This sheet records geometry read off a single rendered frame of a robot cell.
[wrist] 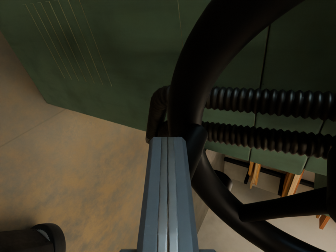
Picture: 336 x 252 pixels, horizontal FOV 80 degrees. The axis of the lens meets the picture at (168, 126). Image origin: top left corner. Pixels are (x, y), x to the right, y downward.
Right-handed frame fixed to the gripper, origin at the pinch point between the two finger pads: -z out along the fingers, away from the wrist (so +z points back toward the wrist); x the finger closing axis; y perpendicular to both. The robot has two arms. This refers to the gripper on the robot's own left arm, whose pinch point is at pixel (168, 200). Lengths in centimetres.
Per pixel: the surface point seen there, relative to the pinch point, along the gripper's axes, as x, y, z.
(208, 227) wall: 66, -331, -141
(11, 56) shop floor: -48, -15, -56
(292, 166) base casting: 22.1, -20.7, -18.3
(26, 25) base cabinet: -35, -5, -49
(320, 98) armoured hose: 11.9, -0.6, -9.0
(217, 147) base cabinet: 10.4, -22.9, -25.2
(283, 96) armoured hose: 9.7, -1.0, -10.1
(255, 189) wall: 164, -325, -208
